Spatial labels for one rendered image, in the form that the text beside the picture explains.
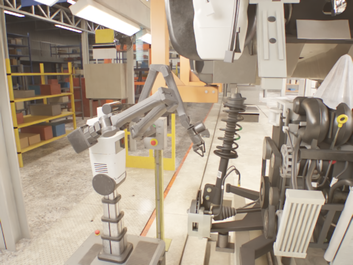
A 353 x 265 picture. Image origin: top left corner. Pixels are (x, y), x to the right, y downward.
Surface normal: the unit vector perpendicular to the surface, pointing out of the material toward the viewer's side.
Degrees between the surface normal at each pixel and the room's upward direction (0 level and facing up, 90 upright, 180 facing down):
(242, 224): 9
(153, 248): 0
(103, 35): 90
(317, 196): 16
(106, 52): 90
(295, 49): 133
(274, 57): 57
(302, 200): 106
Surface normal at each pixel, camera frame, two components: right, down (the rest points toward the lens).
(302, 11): -0.17, 0.83
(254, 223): -0.14, -0.97
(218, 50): -0.20, 0.40
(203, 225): -0.07, 0.15
